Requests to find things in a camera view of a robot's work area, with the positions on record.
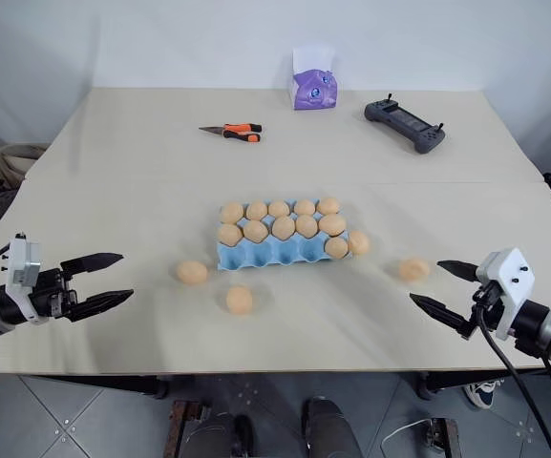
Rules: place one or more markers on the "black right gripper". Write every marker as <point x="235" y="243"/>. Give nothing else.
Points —
<point x="486" y="305"/>

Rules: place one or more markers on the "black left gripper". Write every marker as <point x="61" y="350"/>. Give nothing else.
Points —
<point x="53" y="296"/>

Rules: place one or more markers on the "blue egg tray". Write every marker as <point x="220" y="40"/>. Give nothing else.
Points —
<point x="275" y="253"/>

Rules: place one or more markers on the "tan egg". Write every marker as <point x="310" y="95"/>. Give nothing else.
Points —
<point x="230" y="235"/>
<point x="283" y="227"/>
<point x="329" y="206"/>
<point x="306" y="225"/>
<point x="231" y="213"/>
<point x="414" y="269"/>
<point x="192" y="272"/>
<point x="257" y="210"/>
<point x="239" y="300"/>
<point x="336" y="247"/>
<point x="332" y="224"/>
<point x="304" y="207"/>
<point x="255" y="231"/>
<point x="358" y="242"/>
<point x="279" y="208"/>

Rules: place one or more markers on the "white blue sneaker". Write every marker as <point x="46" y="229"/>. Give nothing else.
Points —
<point x="482" y="391"/>

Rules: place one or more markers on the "beige woven basket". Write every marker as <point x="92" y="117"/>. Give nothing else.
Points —
<point x="10" y="162"/>

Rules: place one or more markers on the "dark grey handheld controller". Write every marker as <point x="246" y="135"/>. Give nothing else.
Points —
<point x="406" y="125"/>

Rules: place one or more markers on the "dark rounded shape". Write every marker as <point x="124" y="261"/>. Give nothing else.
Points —
<point x="327" y="429"/>
<point x="213" y="436"/>

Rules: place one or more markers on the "purple white tissue pack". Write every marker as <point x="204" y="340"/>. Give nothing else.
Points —
<point x="313" y="88"/>

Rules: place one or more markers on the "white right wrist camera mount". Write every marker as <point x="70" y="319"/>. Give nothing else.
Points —
<point x="511" y="276"/>

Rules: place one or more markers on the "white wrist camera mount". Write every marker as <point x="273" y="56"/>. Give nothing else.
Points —
<point x="22" y="267"/>
<point x="511" y="276"/>

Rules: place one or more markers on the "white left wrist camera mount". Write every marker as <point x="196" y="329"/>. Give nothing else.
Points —
<point x="22" y="267"/>

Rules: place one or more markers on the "rusty metal bracket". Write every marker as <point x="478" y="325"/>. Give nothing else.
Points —
<point x="182" y="424"/>
<point x="444" y="436"/>

